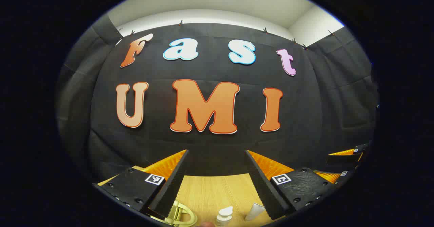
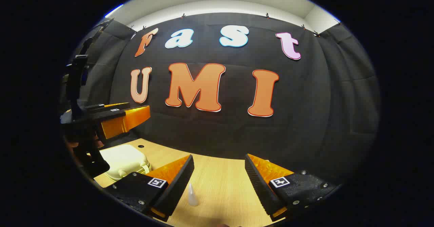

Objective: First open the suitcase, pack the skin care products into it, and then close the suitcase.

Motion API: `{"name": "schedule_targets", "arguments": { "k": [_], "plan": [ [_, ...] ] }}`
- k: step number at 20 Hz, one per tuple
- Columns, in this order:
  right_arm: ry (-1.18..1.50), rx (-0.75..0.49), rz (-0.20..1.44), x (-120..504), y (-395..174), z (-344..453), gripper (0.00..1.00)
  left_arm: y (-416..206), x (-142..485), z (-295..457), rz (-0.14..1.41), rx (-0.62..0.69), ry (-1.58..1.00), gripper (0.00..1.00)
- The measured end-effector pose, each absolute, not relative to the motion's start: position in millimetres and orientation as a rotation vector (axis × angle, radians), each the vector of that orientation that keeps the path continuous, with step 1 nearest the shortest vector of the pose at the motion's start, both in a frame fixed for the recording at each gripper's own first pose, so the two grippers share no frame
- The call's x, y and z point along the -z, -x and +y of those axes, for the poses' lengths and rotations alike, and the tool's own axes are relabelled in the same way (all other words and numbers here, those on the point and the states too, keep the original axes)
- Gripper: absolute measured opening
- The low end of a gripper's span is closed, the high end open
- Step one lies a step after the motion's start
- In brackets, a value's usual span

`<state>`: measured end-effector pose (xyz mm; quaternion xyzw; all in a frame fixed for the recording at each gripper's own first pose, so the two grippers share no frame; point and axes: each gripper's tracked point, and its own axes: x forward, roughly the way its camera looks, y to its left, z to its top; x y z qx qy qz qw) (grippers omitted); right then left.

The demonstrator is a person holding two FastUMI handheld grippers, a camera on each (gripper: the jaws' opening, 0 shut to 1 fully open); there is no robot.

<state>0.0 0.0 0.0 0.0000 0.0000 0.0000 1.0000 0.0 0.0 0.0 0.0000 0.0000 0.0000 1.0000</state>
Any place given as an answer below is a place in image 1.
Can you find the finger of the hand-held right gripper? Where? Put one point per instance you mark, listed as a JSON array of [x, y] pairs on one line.
[[342, 159], [345, 177]]

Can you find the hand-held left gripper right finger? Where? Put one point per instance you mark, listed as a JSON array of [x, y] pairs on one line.
[[261, 186]]

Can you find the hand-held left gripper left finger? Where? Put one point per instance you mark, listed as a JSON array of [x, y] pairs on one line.
[[171, 186]]

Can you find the yellow-green clear suitcase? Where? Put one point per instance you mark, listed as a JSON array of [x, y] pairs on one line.
[[176, 208]]

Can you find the white squeeze tube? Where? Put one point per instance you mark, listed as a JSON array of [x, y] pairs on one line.
[[255, 211]]

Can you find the white pump bottle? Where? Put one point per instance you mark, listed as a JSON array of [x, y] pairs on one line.
[[224, 216]]

